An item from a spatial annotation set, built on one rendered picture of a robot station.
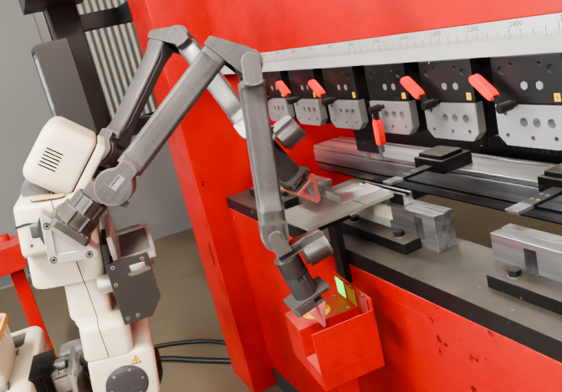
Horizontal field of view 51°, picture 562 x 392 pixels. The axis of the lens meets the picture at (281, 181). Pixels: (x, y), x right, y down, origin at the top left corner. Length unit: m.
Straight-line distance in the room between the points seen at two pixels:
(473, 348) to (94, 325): 0.87
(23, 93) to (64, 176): 3.42
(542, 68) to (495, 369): 0.60
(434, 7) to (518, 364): 0.70
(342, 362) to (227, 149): 1.16
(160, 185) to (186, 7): 2.83
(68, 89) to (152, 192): 2.73
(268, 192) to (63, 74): 1.22
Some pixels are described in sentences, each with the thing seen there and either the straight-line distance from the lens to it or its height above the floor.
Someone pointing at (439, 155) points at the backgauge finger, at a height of 1.03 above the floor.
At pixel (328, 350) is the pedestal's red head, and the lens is 1.40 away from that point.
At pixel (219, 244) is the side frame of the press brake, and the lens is 2.39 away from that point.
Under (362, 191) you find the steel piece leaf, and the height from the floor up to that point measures 1.00.
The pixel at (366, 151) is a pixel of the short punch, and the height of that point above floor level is 1.10.
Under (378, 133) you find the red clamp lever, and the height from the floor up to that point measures 1.18.
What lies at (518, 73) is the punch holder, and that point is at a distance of 1.13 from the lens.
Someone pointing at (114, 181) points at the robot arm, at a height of 1.25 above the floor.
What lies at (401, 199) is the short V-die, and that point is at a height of 0.99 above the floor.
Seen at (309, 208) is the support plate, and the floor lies 1.00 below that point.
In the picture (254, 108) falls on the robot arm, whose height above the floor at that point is 1.32.
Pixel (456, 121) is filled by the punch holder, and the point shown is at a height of 1.21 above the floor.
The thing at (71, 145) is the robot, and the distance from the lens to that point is 1.41.
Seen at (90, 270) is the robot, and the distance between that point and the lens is 1.50.
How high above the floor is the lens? 1.49
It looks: 15 degrees down
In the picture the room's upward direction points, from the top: 13 degrees counter-clockwise
